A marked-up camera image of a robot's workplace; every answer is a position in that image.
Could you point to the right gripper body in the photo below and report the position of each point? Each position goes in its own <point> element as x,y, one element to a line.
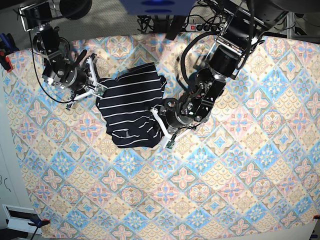
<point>64,74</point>

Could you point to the blue clamp orange tip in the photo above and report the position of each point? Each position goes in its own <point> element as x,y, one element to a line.
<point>36,222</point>

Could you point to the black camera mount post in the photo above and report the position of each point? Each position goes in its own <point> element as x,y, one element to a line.
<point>175,27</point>

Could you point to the white wall vent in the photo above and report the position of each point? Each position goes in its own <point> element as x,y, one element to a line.
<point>19,218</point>

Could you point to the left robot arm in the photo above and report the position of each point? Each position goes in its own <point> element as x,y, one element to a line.
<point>234,41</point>

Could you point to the patterned tablecloth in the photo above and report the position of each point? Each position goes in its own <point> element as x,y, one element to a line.
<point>252,168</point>

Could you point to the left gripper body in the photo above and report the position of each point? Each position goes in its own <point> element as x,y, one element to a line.
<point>184,113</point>

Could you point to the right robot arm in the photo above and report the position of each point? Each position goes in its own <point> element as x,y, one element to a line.
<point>37,17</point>

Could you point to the black round stool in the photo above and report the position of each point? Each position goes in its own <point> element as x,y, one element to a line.
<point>74,9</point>

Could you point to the red blue clamp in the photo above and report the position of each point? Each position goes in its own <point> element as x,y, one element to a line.
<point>7,47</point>

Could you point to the white power strip red switch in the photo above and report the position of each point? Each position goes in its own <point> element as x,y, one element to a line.
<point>202,27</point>

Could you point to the navy white striped T-shirt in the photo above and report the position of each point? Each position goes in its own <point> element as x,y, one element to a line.
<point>127,103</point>

